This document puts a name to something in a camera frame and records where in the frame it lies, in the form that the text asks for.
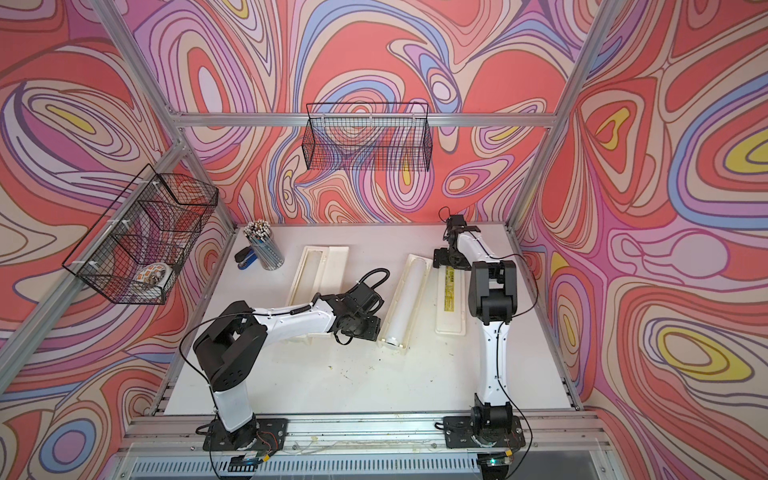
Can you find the pencil cup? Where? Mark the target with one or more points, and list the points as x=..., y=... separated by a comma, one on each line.
x=260, y=236

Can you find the left wire basket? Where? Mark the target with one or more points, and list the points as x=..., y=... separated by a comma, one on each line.
x=157, y=217

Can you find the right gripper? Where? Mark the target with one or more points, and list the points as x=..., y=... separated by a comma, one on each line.
x=440, y=259

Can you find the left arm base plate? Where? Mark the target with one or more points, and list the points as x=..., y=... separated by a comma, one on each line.
x=260, y=434

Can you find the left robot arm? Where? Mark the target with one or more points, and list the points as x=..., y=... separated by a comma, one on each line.
x=229, y=347

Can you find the wire basket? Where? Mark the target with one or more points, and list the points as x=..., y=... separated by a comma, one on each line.
x=368, y=136
x=157, y=217

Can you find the back wire basket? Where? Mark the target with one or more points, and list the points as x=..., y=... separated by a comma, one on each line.
x=368, y=136

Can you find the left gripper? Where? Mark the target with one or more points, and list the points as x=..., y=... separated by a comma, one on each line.
x=373, y=333

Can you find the white wrap dispenser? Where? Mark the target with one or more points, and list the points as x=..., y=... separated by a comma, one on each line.
x=320, y=270
x=441, y=307

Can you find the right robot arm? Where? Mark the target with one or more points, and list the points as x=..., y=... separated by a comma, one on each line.
x=492, y=300

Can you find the blue stapler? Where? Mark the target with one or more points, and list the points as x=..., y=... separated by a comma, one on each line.
x=245, y=257

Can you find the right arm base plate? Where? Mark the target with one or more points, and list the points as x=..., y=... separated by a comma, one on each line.
x=464, y=432

